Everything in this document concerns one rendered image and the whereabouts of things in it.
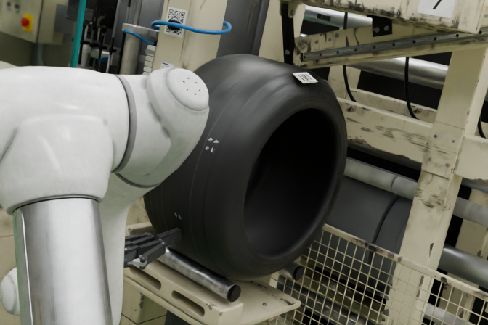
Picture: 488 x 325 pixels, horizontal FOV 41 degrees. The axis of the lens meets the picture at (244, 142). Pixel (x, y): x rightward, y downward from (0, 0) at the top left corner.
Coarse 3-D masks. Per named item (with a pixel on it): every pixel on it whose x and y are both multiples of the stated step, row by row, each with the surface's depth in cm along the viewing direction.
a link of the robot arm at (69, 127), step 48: (0, 96) 73; (48, 96) 75; (96, 96) 79; (0, 144) 73; (48, 144) 74; (96, 144) 77; (0, 192) 75; (48, 192) 73; (96, 192) 77; (48, 240) 72; (96, 240) 76; (48, 288) 71; (96, 288) 73
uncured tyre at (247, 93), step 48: (240, 96) 150; (288, 96) 154; (240, 144) 146; (288, 144) 199; (336, 144) 178; (192, 192) 148; (240, 192) 149; (288, 192) 197; (336, 192) 184; (192, 240) 155; (240, 240) 154; (288, 240) 188
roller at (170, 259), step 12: (168, 252) 173; (168, 264) 173; (180, 264) 170; (192, 264) 168; (192, 276) 167; (204, 276) 165; (216, 276) 164; (216, 288) 162; (228, 288) 160; (240, 288) 162; (228, 300) 161
